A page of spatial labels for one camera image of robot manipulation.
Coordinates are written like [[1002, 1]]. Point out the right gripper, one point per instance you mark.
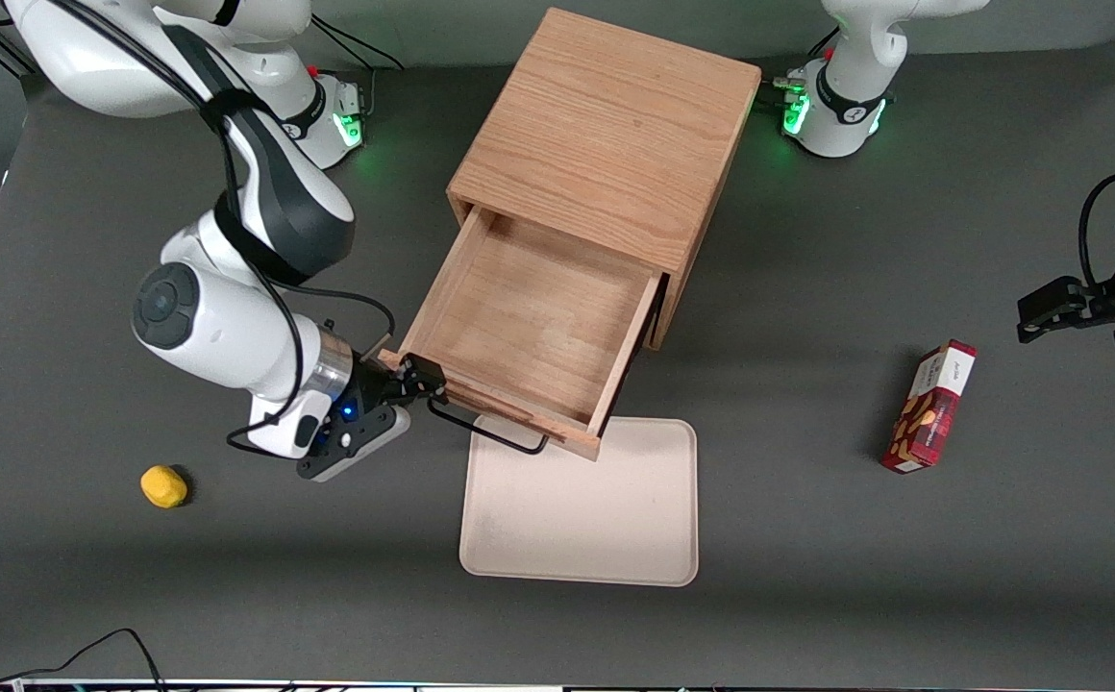
[[374, 384]]

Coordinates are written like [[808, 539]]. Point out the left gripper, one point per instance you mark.
[[1111, 291]]

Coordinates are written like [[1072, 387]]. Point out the wooden drawer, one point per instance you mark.
[[529, 317]]

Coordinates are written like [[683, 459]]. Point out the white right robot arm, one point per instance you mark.
[[231, 327]]

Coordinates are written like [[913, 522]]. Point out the wooden drawer cabinet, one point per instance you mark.
[[615, 125]]

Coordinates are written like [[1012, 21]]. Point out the red cookie box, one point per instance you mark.
[[932, 408]]

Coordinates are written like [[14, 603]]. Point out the beige plastic tray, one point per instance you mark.
[[596, 519]]

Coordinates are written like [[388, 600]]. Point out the yellow lemon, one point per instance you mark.
[[163, 486]]

